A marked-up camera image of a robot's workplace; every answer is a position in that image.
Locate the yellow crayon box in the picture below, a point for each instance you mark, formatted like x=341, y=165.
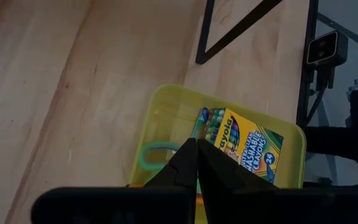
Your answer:
x=247, y=140

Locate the black table-level camera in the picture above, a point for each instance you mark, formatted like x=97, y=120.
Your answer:
x=325, y=48

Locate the orange marker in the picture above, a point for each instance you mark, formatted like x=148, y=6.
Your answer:
x=135, y=186

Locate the wooden riser shelf black legs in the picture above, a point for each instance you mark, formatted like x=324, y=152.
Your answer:
x=201, y=46

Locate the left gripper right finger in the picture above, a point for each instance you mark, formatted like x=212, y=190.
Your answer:
x=259, y=205

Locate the yellow-green translucent pencil box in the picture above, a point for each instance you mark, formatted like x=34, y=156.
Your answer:
x=172, y=102

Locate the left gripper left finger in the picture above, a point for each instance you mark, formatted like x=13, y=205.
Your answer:
x=135, y=205

